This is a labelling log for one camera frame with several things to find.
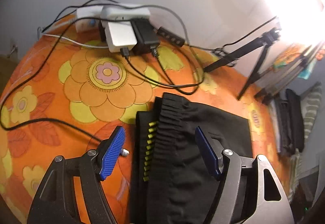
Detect black shorts with yellow stripes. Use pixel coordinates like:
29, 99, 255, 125
130, 93, 253, 223

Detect stack of folded black clothes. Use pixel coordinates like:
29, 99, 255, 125
269, 89, 305, 157

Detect orange floral bedsheet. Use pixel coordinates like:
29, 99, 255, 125
1, 26, 287, 223

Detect green white striped pillow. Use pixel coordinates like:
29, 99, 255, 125
289, 82, 322, 196

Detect hanging colourful cloth garland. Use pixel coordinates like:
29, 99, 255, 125
298, 48, 325, 80

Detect small black tripod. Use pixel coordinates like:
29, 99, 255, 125
203, 16, 282, 101

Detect white power strip with adapters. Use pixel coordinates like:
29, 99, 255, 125
76, 4, 160, 55

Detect black usb cable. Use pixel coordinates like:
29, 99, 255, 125
0, 0, 207, 156

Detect black inline cable switch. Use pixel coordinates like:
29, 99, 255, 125
157, 26, 185, 47

